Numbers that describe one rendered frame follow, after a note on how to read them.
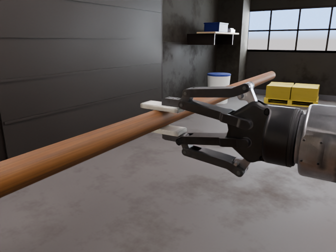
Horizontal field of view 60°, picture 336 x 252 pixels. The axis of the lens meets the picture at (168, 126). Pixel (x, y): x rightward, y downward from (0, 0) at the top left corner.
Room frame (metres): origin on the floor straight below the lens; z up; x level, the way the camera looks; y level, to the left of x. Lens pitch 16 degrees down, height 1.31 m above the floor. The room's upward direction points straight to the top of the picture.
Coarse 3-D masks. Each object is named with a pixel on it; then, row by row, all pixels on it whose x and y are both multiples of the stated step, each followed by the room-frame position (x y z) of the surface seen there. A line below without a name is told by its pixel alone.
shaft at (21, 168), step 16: (256, 80) 0.86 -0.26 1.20; (160, 112) 0.43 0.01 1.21; (192, 112) 0.52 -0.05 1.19; (112, 128) 0.35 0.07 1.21; (128, 128) 0.36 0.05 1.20; (144, 128) 0.39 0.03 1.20; (64, 144) 0.29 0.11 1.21; (80, 144) 0.30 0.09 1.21; (96, 144) 0.31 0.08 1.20; (112, 144) 0.33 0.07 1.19; (16, 160) 0.24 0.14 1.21; (32, 160) 0.25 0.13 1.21; (48, 160) 0.26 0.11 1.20; (64, 160) 0.27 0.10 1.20; (80, 160) 0.29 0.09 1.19; (0, 176) 0.22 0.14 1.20; (16, 176) 0.23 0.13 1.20; (32, 176) 0.24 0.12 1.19; (48, 176) 0.26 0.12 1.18; (0, 192) 0.22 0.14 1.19
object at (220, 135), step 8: (184, 136) 0.42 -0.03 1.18; (192, 136) 0.41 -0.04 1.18; (200, 136) 0.40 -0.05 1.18; (208, 136) 0.40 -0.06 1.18; (216, 136) 0.39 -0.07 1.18; (224, 136) 0.39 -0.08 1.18; (200, 144) 0.40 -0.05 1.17; (208, 144) 0.39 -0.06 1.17; (216, 144) 0.39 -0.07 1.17; (224, 144) 0.38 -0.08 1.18; (232, 144) 0.37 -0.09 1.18; (240, 144) 0.36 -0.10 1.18; (248, 144) 0.36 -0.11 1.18
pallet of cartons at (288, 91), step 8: (272, 88) 6.24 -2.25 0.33; (280, 88) 6.16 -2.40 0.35; (288, 88) 6.08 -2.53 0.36; (296, 88) 6.02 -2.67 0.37; (304, 88) 5.95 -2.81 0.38; (312, 88) 5.88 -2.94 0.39; (272, 96) 6.23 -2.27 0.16; (280, 96) 6.15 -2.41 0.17; (288, 96) 6.07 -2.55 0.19; (296, 96) 6.01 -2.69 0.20; (304, 96) 5.94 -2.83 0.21; (312, 96) 5.87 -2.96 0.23; (280, 104) 6.14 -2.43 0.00; (288, 104) 6.07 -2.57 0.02; (296, 104) 6.06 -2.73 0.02
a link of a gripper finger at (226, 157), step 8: (184, 152) 0.41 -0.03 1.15; (192, 152) 0.41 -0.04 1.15; (200, 152) 0.40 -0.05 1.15; (208, 152) 0.41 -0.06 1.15; (216, 152) 0.41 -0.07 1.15; (200, 160) 0.40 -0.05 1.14; (208, 160) 0.39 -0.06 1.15; (216, 160) 0.39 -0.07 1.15; (224, 160) 0.38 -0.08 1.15; (232, 160) 0.39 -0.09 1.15; (232, 168) 0.38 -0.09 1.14; (240, 168) 0.37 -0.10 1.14; (240, 176) 0.37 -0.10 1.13
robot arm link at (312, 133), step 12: (312, 108) 0.33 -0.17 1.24; (324, 108) 0.32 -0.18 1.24; (300, 120) 0.33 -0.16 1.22; (312, 120) 0.31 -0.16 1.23; (324, 120) 0.31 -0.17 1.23; (300, 132) 0.32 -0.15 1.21; (312, 132) 0.30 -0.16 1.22; (324, 132) 0.30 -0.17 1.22; (300, 144) 0.31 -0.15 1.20; (312, 144) 0.30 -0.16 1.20; (324, 144) 0.29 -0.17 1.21; (300, 156) 0.30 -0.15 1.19; (312, 156) 0.30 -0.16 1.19; (324, 156) 0.29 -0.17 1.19; (300, 168) 0.31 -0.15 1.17; (312, 168) 0.30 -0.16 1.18; (324, 168) 0.29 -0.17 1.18
